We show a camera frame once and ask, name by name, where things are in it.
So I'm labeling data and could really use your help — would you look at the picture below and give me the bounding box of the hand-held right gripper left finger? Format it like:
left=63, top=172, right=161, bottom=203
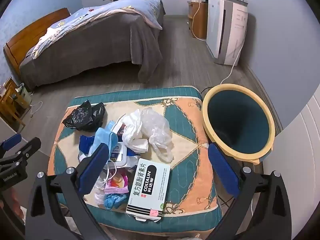
left=26, top=143, right=113, bottom=240

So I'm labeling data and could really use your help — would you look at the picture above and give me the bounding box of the bed with grey cover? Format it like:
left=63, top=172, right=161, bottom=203
left=19, top=0, right=166, bottom=91

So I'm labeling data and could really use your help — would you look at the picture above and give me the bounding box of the black plastic bag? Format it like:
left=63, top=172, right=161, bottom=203
left=62, top=100, right=106, bottom=132

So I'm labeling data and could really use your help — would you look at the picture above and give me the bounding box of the white air purifier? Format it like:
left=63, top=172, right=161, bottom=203
left=206, top=0, right=249, bottom=66

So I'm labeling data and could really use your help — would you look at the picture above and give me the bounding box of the clear plastic wrapper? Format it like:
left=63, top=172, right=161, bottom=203
left=94, top=175, right=108, bottom=207

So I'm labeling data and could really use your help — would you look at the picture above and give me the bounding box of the wooden bed frame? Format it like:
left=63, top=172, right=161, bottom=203
left=4, top=7, right=71, bottom=78

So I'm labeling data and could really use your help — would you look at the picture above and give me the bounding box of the white medicine box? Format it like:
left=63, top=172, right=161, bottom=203
left=126, top=158, right=171, bottom=222

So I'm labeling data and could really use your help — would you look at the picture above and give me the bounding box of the wooden cabinet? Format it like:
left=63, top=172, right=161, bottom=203
left=187, top=1, right=209, bottom=40

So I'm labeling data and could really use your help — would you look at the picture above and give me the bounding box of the dark blue packet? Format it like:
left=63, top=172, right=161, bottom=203
left=79, top=135, right=97, bottom=155

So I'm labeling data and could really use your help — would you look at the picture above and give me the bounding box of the white wet wipes packet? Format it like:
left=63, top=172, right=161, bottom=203
left=107, top=120, right=140, bottom=168

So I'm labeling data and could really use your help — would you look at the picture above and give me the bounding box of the white cabinet cable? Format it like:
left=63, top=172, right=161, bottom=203
left=191, top=1, right=207, bottom=40

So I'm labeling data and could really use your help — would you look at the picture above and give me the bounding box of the white purifier cable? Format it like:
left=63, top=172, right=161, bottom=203
left=219, top=30, right=247, bottom=86

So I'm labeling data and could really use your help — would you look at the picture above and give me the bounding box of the clear plastic bag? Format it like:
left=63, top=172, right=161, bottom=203
left=137, top=107, right=175, bottom=163

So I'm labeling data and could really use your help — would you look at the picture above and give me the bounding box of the white plastic bag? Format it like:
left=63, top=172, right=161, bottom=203
left=121, top=110, right=150, bottom=153

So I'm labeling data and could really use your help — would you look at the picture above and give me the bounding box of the teal trash bin yellow rim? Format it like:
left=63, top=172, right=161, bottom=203
left=201, top=84, right=275, bottom=166

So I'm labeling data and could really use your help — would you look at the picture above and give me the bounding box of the blue printed quilt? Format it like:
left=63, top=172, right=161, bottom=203
left=31, top=0, right=163, bottom=60

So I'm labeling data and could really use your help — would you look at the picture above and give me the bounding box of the green white bag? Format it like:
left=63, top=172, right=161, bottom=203
left=15, top=82, right=29, bottom=108

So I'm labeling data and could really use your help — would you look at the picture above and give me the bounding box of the pink snack packet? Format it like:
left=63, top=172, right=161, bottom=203
left=104, top=172, right=129, bottom=194

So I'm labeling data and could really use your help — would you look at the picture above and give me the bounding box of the wooden chair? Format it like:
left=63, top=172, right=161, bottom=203
left=0, top=77, right=32, bottom=128

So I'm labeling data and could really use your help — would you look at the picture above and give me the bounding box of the blue face mask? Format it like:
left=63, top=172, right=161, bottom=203
left=89, top=127, right=118, bottom=158

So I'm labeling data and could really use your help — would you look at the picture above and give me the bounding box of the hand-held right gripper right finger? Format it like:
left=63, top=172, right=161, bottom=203
left=207, top=142, right=293, bottom=240

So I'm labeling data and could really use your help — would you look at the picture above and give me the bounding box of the white floor cable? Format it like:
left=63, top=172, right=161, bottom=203
left=29, top=101, right=43, bottom=118

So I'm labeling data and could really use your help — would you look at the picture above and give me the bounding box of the person's left hand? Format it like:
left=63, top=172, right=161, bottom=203
left=9, top=187, right=26, bottom=219

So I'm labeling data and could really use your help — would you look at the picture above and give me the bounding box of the blue glove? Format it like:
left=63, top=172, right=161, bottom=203
left=103, top=192, right=129, bottom=211

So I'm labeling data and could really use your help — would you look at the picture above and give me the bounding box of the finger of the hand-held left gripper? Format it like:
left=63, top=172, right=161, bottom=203
left=10, top=137, right=42, bottom=167
left=0, top=133, right=22, bottom=154

